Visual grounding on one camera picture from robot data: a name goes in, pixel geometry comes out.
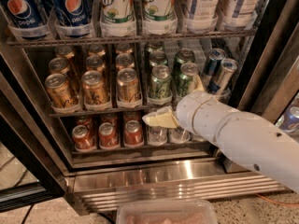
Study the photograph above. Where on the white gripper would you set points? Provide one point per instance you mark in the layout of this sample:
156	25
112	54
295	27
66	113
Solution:
186	112

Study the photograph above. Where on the green can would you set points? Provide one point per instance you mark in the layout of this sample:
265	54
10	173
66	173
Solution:
182	56
187	79
160	85
156	58

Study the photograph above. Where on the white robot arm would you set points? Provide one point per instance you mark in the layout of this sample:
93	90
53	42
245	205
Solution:
244	138

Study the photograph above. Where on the front blue silver can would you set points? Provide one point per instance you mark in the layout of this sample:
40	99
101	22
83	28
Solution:
220	82

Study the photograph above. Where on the blue silver can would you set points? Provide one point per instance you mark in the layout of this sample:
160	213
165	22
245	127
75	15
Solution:
220	82
213	61

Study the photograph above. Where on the rear blue silver can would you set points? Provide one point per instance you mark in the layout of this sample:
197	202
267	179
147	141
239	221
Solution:
213	61

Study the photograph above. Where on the front right gold can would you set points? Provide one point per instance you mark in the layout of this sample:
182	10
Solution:
128	89

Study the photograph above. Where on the front right red can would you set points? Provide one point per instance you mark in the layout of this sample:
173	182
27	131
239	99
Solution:
133	135

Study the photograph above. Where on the red can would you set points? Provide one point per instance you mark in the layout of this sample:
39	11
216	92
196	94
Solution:
84	141
108	137
133	135

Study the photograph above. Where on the second row right gold can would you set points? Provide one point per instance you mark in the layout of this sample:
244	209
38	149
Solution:
124	60

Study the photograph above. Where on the second row gold can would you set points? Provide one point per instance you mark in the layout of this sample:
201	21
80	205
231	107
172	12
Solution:
124	60
96	63
61	65

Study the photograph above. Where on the front middle red can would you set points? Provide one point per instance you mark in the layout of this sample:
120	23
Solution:
108	137

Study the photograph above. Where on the front middle gold can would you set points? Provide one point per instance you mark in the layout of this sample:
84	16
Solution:
96	93

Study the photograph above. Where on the second row middle gold can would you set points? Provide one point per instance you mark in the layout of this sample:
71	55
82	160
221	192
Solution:
96	63

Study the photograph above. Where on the front left red can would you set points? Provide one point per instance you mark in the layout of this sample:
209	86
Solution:
84	141

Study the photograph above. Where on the blue can behind glass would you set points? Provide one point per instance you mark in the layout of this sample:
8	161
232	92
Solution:
289	121

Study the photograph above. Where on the front left gold can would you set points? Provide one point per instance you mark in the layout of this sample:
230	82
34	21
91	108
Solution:
63	98

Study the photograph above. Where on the steel fridge base grille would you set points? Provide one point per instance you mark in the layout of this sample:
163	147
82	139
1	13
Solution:
106	190

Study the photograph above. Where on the second row left gold can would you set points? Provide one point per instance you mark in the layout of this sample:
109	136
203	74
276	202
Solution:
61	65

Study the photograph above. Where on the middle water bottle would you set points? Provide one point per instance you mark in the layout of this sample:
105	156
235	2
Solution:
179	135

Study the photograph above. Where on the water bottle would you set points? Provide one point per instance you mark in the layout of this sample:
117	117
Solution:
157	136
179	135

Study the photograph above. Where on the left water bottle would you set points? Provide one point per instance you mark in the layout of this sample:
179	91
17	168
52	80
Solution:
157	136

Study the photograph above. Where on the right 7UP bottle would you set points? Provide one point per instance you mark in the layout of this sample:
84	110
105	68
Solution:
159	17

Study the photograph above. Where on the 7up bottle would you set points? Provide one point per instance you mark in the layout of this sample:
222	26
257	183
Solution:
117	18
159	17

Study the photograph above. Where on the left 7UP bottle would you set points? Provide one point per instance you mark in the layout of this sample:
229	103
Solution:
117	18

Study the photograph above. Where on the left white labelled bottle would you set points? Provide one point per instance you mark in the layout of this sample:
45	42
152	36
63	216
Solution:
200	15

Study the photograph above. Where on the white labelled bottle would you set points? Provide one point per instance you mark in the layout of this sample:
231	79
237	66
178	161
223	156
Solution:
236	14
200	15

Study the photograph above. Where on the clear plastic bin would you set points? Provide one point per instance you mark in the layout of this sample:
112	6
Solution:
167	212

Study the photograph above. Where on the right white labelled bottle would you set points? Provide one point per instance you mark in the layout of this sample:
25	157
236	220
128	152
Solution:
236	14

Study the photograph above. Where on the right Pepsi bottle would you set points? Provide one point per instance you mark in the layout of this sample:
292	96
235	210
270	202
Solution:
74	17

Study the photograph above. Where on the pepsi bottle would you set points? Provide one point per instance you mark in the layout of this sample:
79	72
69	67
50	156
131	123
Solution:
28	17
74	17

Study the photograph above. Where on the left Pepsi bottle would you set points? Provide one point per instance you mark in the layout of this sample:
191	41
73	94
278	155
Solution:
28	17

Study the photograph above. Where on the middle wire shelf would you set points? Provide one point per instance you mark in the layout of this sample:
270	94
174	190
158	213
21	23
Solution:
83	112

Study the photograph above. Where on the wire shelf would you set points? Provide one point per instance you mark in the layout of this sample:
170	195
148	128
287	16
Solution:
126	39
83	112

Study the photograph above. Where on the top wire shelf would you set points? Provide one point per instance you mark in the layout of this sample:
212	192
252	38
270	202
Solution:
126	39

